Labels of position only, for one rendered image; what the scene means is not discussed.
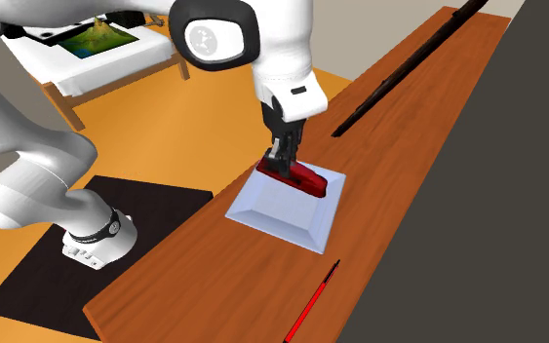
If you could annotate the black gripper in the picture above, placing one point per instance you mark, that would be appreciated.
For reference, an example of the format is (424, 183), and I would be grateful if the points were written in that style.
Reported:
(278, 124)

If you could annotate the red stapler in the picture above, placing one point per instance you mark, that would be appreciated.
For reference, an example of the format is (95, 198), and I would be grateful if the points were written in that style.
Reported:
(309, 179)

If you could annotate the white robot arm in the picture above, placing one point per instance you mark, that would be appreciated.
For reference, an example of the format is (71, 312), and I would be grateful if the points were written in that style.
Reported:
(41, 180)

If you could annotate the pale blue square plate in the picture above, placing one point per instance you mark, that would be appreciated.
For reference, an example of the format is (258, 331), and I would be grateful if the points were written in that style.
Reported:
(283, 209)

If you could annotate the black robot stand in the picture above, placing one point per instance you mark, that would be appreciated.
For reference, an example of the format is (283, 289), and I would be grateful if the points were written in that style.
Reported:
(160, 204)

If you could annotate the red pen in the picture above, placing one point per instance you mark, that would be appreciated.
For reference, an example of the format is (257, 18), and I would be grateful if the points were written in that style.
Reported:
(309, 304)

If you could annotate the long dark brown stick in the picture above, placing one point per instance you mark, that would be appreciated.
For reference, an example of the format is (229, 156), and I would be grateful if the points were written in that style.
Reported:
(412, 61)

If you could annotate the white bed with wooden frame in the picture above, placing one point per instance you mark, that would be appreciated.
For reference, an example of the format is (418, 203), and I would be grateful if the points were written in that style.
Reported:
(107, 61)

